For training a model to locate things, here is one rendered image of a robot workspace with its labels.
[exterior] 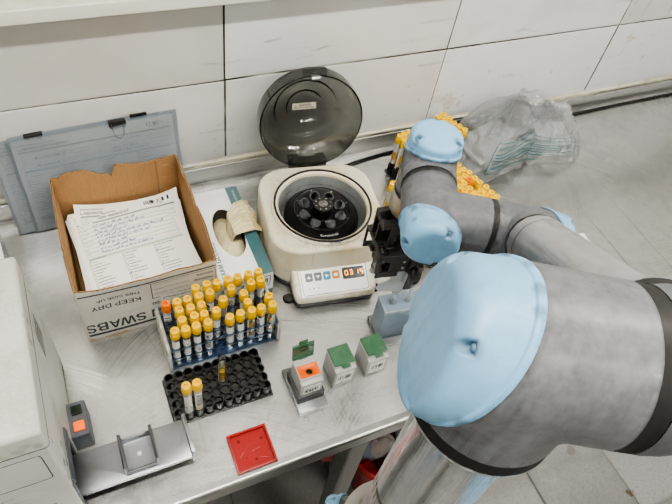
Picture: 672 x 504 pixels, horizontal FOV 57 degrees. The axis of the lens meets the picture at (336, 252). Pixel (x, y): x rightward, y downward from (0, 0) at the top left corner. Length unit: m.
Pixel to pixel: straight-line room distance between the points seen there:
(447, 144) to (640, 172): 1.06
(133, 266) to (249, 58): 0.46
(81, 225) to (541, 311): 1.04
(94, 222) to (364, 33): 0.66
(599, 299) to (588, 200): 1.25
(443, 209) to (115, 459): 0.63
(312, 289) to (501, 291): 0.84
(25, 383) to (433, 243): 0.52
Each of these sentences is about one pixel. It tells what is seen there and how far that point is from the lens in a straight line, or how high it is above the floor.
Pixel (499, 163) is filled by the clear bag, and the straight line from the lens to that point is 1.56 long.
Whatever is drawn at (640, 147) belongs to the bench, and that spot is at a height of 0.88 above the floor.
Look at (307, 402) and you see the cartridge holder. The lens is 1.11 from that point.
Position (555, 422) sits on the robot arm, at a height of 1.55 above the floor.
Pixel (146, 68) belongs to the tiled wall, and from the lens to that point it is 1.23.
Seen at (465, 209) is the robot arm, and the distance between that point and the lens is 0.78.
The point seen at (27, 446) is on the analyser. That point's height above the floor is 1.15.
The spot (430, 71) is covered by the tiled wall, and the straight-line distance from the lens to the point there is 1.51.
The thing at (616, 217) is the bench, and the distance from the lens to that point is 1.65.
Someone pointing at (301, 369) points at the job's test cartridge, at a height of 0.95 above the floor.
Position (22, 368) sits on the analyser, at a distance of 0.85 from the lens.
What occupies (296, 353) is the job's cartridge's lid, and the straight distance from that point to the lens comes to 1.06.
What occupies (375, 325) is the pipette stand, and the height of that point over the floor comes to 0.91.
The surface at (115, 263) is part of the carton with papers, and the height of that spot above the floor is 0.94.
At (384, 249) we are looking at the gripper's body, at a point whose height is 1.16.
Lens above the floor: 1.89
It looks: 50 degrees down
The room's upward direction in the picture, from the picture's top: 12 degrees clockwise
